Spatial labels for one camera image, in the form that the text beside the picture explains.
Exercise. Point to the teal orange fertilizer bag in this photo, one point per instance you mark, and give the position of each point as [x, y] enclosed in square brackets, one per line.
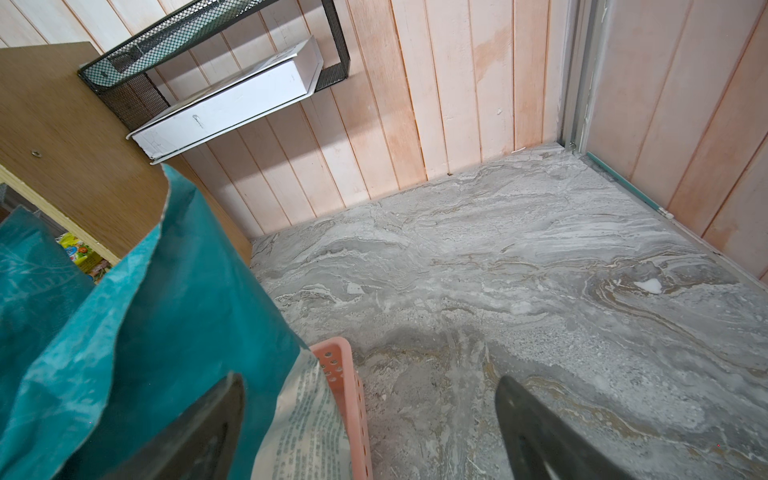
[90, 373]

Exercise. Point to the white magazine book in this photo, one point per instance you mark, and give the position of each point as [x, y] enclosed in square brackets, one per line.
[270, 85]

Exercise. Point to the yellow green fertilizer bag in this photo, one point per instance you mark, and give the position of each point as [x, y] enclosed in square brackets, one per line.
[84, 257]

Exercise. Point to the pink plastic basket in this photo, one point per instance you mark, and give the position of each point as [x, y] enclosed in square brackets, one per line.
[336, 359]

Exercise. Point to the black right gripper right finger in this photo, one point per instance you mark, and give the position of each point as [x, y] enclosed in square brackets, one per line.
[540, 445]

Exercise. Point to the wooden shelf unit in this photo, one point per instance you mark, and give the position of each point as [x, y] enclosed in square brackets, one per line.
[67, 153]

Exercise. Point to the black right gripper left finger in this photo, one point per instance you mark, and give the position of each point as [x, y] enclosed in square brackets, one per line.
[199, 444]

